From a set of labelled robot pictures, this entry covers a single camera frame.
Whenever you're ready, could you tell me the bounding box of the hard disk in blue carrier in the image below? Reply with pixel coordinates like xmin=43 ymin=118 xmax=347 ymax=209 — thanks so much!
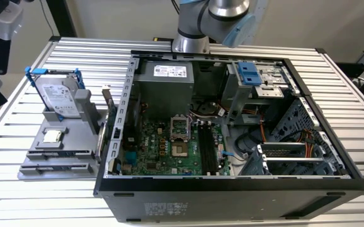
xmin=24 ymin=67 xmax=87 ymax=121

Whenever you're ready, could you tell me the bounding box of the silver CPU chip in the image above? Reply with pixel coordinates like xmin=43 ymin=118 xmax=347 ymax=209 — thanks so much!
xmin=43 ymin=130 xmax=63 ymax=143

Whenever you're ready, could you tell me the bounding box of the grey parts rack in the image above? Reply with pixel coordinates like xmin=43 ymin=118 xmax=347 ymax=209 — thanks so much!
xmin=18 ymin=89 xmax=107 ymax=182

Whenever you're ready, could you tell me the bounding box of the grey power supply unit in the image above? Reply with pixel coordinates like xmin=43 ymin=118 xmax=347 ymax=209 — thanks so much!
xmin=134 ymin=60 xmax=195 ymax=119

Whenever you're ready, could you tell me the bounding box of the blue expansion slot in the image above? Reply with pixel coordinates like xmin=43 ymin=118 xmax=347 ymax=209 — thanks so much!
xmin=124 ymin=152 xmax=139 ymax=166

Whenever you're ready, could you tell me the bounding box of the green motherboard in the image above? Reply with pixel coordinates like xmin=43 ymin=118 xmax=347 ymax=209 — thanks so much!
xmin=122 ymin=119 xmax=234 ymax=176

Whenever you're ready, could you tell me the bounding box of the metal socket cover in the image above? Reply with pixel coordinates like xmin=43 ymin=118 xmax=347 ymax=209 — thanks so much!
xmin=171 ymin=114 xmax=191 ymax=140

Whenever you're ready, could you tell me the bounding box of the CPU socket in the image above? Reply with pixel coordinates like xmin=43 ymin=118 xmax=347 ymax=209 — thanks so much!
xmin=172 ymin=141 xmax=191 ymax=157

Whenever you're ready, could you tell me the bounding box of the round black speaker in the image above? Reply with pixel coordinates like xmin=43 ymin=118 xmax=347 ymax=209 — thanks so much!
xmin=199 ymin=101 xmax=219 ymax=115

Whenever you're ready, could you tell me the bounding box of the metal drive bay cage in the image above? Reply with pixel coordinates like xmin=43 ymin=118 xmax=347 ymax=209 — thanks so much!
xmin=223 ymin=61 xmax=296 ymax=123

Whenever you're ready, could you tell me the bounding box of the blue drive latch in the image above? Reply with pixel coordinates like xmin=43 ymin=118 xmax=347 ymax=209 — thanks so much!
xmin=238 ymin=61 xmax=263 ymax=86

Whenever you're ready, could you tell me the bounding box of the open black PC case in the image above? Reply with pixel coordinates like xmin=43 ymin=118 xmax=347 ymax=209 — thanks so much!
xmin=94 ymin=49 xmax=364 ymax=223

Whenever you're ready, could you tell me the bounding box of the grey disk bay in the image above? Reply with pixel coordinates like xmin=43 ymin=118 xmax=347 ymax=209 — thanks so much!
xmin=242 ymin=141 xmax=340 ymax=175

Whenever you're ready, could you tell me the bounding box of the black stand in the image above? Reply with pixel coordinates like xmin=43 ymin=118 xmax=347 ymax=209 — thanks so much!
xmin=338 ymin=61 xmax=364 ymax=105

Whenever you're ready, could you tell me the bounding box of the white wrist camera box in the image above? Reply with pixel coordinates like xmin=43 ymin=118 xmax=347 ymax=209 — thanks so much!
xmin=0 ymin=4 xmax=24 ymax=40

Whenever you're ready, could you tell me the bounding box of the black upright post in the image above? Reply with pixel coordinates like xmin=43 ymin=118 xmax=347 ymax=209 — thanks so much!
xmin=46 ymin=0 xmax=79 ymax=38

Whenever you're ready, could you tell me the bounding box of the black looped wire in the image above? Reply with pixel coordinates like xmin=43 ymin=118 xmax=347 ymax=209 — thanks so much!
xmin=235 ymin=132 xmax=263 ymax=161

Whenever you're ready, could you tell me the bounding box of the orange yellow wire bundle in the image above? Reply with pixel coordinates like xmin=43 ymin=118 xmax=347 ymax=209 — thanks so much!
xmin=295 ymin=129 xmax=315 ymax=159

